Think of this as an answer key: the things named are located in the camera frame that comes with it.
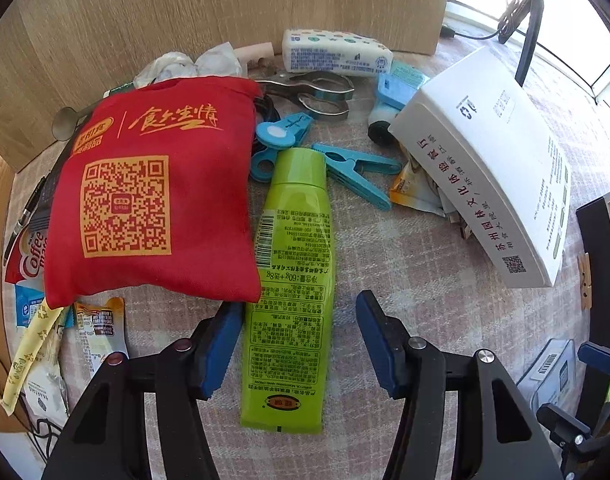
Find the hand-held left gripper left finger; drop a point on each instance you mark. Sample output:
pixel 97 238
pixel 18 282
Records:
pixel 220 350

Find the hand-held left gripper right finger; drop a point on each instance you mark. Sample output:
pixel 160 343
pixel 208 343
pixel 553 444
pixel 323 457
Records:
pixel 380 345

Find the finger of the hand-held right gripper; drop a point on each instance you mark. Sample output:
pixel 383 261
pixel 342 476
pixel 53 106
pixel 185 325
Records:
pixel 597 357
pixel 565 430

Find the green cream tube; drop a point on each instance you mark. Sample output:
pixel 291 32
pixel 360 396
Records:
pixel 290 310

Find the black wooden tray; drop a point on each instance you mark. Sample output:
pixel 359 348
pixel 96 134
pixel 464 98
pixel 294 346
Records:
pixel 592 240

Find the clear plastic box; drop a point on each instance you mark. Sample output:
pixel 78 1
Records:
pixel 550 375

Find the wooden clothespin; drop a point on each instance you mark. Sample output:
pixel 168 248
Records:
pixel 584 285

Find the red cloth pouch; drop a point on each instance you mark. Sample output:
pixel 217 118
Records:
pixel 195 240

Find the white printed sauce sachet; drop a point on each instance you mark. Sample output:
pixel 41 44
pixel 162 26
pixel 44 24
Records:
pixel 102 325

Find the orange white sachet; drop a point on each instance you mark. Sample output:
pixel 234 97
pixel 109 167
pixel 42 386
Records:
pixel 410 192

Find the teal clothespin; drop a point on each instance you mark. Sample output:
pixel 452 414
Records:
pixel 355 167

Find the white paper packet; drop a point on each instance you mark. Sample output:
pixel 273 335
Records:
pixel 45 395

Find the yellow tea stick packet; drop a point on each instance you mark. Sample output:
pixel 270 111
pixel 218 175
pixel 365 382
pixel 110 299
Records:
pixel 27 360

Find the blue wet wipe packet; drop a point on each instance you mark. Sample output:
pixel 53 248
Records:
pixel 30 305

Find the coffee creamer packet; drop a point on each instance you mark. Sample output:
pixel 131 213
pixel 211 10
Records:
pixel 27 260

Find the white cardboard box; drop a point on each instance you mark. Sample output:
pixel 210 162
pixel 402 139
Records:
pixel 485 160

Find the black foil packet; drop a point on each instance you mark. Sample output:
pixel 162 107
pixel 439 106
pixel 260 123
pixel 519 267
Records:
pixel 46 212

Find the blue round clip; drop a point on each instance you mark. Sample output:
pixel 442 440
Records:
pixel 280 135

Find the black pen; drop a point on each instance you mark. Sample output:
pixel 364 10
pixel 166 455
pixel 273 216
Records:
pixel 30 205

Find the metal spoon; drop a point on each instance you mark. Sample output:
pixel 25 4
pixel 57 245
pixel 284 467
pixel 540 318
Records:
pixel 65 125

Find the green white wrapped stick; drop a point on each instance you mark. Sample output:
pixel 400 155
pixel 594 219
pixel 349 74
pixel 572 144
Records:
pixel 120 89

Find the crumpled white plastic bag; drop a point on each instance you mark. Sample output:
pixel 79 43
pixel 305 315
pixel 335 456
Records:
pixel 162 67

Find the crumpled white tissue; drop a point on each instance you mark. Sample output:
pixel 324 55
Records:
pixel 217 60

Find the white tissue pack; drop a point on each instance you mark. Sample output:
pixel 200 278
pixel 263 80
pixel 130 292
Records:
pixel 335 52

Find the black tripod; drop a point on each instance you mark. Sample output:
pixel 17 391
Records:
pixel 525 55

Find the light wood panel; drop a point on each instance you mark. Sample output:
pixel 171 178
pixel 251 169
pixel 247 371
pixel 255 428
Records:
pixel 135 10

